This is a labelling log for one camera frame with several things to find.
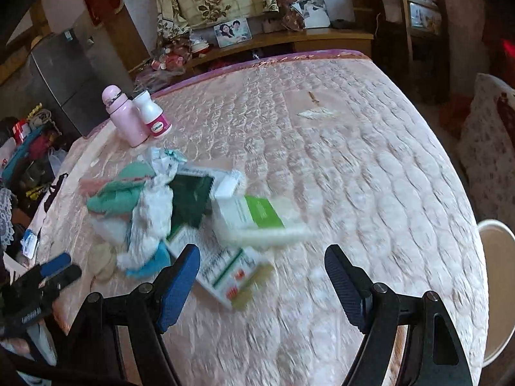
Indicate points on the blue cloth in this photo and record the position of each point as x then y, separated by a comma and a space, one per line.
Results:
149, 263

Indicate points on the white lace cloth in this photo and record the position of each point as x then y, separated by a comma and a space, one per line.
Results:
6, 217

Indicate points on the wooden rack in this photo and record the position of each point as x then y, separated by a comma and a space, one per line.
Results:
404, 16

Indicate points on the white box red green print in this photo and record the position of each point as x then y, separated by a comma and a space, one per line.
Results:
225, 269

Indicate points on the white bucket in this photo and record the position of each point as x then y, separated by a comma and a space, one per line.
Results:
497, 281

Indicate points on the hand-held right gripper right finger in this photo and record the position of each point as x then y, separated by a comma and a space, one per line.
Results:
346, 285

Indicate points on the small black device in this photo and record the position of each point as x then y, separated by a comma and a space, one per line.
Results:
341, 24

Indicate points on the white box with green label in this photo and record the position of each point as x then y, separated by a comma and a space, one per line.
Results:
249, 213

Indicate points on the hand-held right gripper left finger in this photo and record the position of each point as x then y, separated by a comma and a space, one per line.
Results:
179, 285

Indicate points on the white tissue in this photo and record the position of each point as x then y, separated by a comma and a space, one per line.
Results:
153, 209

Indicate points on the floral quilt with red pattern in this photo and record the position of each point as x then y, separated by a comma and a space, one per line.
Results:
487, 148

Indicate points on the teal case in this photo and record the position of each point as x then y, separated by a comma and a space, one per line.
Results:
24, 150

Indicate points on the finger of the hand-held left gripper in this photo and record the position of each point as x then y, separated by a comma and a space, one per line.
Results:
60, 261
66, 275

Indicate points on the white bottle with pink label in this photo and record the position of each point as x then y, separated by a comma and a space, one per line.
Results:
155, 118

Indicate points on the pink quilted mattress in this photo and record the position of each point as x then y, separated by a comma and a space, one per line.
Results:
342, 169

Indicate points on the white plastic bag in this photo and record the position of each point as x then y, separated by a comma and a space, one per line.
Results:
57, 160

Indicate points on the framed photo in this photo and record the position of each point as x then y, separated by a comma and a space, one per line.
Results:
233, 32

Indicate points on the dark green packet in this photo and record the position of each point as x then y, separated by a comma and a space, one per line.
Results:
189, 201

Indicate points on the small blue white packet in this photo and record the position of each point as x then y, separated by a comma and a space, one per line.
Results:
30, 243

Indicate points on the mint green cloth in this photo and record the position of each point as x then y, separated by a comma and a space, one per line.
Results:
116, 201

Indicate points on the orange red bag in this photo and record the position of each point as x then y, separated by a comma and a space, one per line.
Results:
454, 114

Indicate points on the paper with teal print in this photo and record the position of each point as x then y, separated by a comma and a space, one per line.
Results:
163, 160

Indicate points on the grey refrigerator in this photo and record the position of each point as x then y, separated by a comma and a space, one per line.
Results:
64, 80

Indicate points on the beige round pad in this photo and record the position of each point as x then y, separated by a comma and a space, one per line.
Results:
102, 263

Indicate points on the pink white ornament pile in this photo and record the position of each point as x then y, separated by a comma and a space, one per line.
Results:
175, 54

